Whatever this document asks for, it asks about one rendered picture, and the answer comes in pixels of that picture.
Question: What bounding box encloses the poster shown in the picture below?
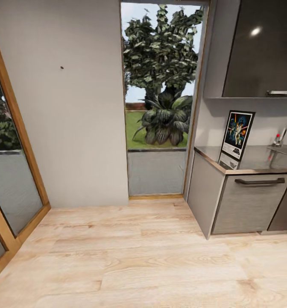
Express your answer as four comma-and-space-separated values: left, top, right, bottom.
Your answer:
221, 110, 256, 162

